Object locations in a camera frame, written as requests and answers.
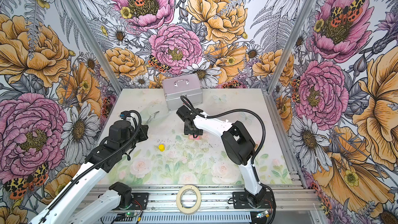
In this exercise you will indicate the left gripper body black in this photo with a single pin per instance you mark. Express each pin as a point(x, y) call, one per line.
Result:
point(139, 137)

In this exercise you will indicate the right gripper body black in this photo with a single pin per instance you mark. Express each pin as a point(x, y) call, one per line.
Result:
point(192, 130)

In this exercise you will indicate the yellow cylinder block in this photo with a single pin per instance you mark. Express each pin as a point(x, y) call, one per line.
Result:
point(161, 147)

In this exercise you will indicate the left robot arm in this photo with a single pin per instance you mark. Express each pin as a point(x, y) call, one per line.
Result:
point(122, 138)

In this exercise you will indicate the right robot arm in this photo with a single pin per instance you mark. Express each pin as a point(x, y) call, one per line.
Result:
point(238, 144)

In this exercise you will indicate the silver metal first-aid case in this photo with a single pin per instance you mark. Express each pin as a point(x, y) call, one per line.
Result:
point(187, 85)

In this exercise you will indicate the clear plastic bowl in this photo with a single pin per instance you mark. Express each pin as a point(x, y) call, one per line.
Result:
point(152, 108)

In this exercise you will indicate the masking tape roll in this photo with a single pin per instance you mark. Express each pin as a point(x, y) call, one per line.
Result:
point(188, 199)

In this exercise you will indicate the metal wire tongs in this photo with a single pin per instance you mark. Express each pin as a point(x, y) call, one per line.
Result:
point(151, 118)

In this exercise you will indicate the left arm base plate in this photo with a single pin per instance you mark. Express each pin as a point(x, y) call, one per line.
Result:
point(133, 201)

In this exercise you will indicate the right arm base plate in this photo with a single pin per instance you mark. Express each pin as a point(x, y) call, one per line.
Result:
point(245, 200)

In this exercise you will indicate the aluminium front rail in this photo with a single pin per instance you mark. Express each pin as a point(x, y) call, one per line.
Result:
point(159, 204)

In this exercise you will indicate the right aluminium frame post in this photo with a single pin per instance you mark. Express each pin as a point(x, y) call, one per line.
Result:
point(301, 18)

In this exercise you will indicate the aluminium frame post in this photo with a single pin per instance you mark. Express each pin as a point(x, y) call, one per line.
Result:
point(301, 18)
point(74, 9)

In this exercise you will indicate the left aluminium frame post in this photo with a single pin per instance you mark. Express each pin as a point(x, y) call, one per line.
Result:
point(74, 9)

